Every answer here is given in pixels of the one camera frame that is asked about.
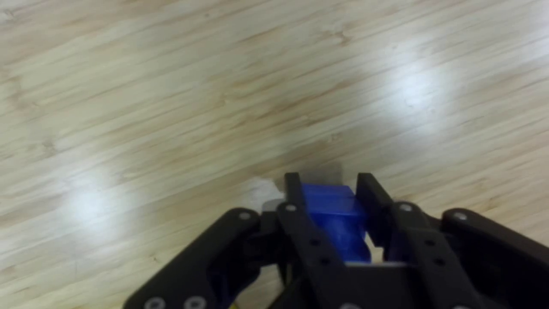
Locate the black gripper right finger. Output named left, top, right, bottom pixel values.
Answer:
left=356, top=171, right=549, bottom=309

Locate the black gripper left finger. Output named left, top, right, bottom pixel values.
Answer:
left=121, top=171, right=349, bottom=309

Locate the blue narrow four-stud block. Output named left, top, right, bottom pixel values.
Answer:
left=298, top=182, right=372, bottom=264

